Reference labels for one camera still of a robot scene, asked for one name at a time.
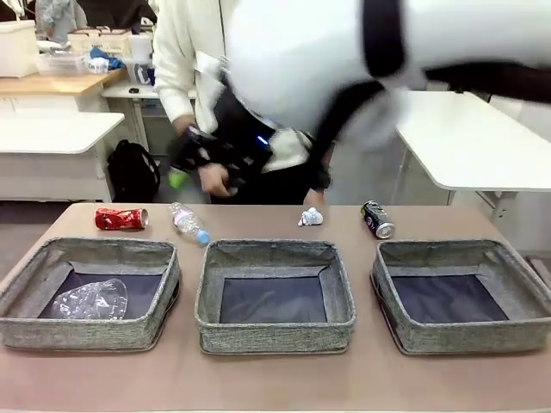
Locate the wooden top counter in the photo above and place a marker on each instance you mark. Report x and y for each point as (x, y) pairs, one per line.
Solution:
(51, 84)

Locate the white tissue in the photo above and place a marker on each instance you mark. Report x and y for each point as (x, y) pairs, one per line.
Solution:
(311, 217)

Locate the white container with dark logo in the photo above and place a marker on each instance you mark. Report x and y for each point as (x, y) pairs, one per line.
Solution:
(141, 73)

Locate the clear bottle with blue cap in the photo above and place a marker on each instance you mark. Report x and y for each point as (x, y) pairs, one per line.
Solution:
(187, 221)

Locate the clear plastic box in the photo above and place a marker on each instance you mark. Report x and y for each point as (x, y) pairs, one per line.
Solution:
(60, 64)

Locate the white crate with brown boxes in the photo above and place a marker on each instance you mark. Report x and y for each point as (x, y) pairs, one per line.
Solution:
(103, 43)

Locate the person's right forearm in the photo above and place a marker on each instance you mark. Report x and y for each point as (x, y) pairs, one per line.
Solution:
(176, 99)

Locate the blue cloth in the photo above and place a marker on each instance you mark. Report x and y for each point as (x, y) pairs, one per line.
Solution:
(113, 62)

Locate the crushed red soda can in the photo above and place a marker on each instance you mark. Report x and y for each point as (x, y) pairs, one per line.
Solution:
(116, 218)

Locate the grey woven fabric basket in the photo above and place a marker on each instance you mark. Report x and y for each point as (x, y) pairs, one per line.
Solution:
(86, 333)
(275, 337)
(465, 340)

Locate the person in light blue top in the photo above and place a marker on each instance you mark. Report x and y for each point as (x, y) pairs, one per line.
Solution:
(53, 10)

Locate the person in black top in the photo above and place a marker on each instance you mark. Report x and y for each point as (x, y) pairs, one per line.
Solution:
(116, 13)

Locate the person in white sweater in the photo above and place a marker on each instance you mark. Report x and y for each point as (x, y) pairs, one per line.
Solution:
(181, 51)

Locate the large white storage crate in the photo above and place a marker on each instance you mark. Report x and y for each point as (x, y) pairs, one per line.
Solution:
(17, 49)

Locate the black soda can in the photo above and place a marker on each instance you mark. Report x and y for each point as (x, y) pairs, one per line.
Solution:
(378, 219)

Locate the black backpack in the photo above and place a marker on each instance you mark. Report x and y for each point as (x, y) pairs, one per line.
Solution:
(131, 172)

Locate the small white desk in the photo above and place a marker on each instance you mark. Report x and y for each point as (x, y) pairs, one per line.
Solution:
(125, 94)

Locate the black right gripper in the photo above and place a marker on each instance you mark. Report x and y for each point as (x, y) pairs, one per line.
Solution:
(232, 129)

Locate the person's right hand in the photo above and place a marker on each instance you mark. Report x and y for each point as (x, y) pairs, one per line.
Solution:
(217, 183)

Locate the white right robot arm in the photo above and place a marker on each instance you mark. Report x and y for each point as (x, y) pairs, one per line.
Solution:
(301, 51)

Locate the white cylinder container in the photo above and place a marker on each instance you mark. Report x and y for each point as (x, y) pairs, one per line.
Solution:
(140, 47)

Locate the person's left hand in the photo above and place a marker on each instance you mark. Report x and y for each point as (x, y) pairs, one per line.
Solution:
(314, 199)

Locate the white table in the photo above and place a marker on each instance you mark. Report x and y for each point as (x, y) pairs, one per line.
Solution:
(473, 142)
(51, 133)

